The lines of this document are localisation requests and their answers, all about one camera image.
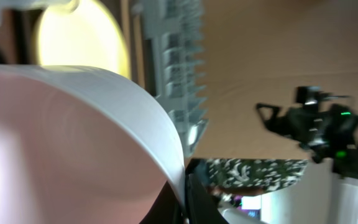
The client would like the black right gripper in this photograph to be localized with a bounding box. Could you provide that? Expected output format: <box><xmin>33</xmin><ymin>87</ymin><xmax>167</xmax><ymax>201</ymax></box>
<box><xmin>255</xmin><ymin>103</ymin><xmax>328</xmax><ymax>149</ymax></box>

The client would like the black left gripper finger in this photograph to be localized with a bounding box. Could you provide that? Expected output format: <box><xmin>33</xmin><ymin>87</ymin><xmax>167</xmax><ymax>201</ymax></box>
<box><xmin>185</xmin><ymin>174</ymin><xmax>228</xmax><ymax>224</ymax></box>

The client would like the pink bowl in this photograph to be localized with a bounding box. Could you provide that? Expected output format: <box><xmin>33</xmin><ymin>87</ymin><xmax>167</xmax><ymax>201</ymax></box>
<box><xmin>0</xmin><ymin>65</ymin><xmax>185</xmax><ymax>223</ymax></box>

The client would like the wooden chopstick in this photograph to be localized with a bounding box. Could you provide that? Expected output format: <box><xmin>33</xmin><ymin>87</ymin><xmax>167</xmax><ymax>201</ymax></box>
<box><xmin>133</xmin><ymin>15</ymin><xmax>145</xmax><ymax>89</ymax></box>
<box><xmin>120</xmin><ymin>0</ymin><xmax>131</xmax><ymax>62</ymax></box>

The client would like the yellow plate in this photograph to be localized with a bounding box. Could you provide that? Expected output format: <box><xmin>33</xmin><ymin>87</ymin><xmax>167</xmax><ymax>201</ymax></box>
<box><xmin>35</xmin><ymin>0</ymin><xmax>132</xmax><ymax>79</ymax></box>

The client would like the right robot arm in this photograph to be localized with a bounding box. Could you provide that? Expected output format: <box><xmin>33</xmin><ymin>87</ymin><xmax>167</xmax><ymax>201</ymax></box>
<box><xmin>255</xmin><ymin>103</ymin><xmax>358</xmax><ymax>224</ymax></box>

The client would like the grey dishwasher rack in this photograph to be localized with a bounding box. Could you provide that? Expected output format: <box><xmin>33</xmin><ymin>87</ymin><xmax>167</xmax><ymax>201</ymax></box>
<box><xmin>132</xmin><ymin>0</ymin><xmax>208</xmax><ymax>157</ymax></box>

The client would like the person in patterned shirt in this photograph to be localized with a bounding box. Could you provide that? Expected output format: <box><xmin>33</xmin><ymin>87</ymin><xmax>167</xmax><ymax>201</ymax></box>
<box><xmin>188</xmin><ymin>158</ymin><xmax>308</xmax><ymax>202</ymax></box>

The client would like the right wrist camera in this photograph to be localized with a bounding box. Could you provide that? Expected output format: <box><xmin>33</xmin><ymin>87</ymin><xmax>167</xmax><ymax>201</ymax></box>
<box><xmin>295</xmin><ymin>86</ymin><xmax>332</xmax><ymax>105</ymax></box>

